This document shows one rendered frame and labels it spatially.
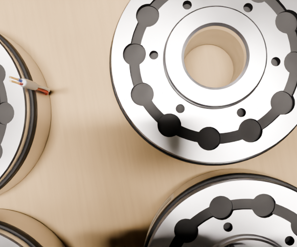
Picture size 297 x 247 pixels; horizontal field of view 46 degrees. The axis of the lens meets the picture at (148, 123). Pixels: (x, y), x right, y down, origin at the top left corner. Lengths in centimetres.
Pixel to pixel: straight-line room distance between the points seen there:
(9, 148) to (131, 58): 8
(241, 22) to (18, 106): 11
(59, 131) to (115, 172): 4
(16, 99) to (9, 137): 2
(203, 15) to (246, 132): 6
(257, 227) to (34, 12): 17
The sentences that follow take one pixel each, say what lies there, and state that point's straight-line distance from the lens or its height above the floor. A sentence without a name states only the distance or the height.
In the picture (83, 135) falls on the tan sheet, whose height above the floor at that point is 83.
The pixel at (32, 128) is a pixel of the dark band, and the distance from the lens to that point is 19.
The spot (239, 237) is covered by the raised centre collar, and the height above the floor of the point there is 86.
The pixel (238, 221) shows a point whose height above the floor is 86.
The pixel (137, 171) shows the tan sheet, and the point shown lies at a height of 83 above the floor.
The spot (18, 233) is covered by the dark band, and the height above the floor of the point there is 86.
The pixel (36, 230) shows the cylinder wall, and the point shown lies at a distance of 21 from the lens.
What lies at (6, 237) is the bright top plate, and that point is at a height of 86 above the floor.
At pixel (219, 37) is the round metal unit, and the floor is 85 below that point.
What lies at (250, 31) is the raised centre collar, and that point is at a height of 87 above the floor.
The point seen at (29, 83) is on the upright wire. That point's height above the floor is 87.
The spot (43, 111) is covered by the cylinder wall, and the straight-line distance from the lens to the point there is 20.
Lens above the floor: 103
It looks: 86 degrees down
